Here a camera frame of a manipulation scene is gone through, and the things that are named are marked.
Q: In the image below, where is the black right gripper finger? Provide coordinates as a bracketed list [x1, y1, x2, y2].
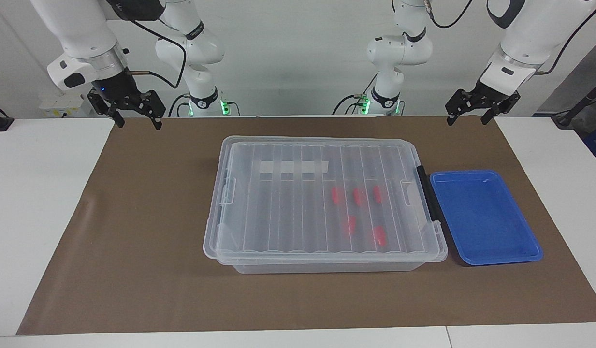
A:
[136, 90, 166, 130]
[87, 92, 126, 129]

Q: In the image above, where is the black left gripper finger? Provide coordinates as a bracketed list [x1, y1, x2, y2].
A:
[446, 89, 482, 125]
[481, 92, 521, 125]

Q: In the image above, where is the clear ribbed plastic lid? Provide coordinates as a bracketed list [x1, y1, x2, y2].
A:
[203, 135, 448, 265]

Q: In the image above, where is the black box latch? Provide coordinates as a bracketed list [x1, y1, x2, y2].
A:
[414, 166, 443, 223]

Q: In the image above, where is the blue plastic tray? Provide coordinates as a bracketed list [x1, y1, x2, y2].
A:
[429, 169, 544, 266]

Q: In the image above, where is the clear plastic storage box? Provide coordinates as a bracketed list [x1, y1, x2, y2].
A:
[208, 138, 447, 275]

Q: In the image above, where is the white power strip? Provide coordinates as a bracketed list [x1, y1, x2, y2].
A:
[39, 94, 88, 117]

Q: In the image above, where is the black stand with pole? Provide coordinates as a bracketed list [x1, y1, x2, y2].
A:
[554, 77, 596, 129]

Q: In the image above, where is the brown table mat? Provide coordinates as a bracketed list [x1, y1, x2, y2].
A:
[16, 116, 596, 335]

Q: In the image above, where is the black base cable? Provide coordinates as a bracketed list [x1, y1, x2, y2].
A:
[168, 93, 192, 117]
[333, 93, 371, 115]

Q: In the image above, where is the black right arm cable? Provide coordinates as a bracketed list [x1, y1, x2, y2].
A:
[126, 17, 188, 90]

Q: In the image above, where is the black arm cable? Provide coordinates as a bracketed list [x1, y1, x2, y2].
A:
[423, 0, 596, 76]
[126, 17, 188, 90]

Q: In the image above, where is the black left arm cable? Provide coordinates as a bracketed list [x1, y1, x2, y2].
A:
[423, 0, 596, 76]

